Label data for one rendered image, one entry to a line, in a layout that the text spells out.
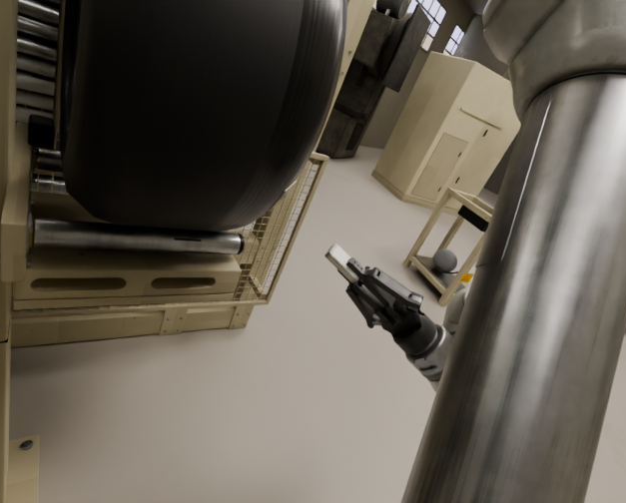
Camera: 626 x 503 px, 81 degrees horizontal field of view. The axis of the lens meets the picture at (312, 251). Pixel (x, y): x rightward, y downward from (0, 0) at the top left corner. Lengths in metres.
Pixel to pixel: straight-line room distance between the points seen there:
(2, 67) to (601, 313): 0.68
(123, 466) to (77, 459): 0.13
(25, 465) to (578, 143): 1.45
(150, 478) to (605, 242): 1.36
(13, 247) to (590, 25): 0.66
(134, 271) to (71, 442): 0.90
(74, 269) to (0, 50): 0.30
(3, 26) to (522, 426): 0.67
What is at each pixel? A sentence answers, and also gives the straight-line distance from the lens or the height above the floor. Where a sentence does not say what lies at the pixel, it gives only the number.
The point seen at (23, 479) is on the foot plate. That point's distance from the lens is 1.45.
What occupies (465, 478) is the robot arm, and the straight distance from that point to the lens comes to 0.28.
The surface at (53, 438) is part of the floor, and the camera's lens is 1.51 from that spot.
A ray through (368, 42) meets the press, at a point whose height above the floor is 1.77.
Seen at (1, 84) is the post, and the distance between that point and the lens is 0.67.
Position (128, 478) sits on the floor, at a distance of 1.44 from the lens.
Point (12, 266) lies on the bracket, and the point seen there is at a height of 0.88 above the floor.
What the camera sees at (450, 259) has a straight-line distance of 3.34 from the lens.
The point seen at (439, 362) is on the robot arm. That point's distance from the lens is 0.69.
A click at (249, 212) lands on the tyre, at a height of 1.03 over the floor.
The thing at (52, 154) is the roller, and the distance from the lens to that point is 0.92.
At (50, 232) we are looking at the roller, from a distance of 0.67.
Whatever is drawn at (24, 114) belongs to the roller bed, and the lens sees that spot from 1.09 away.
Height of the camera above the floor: 1.27
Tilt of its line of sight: 26 degrees down
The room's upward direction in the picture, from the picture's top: 24 degrees clockwise
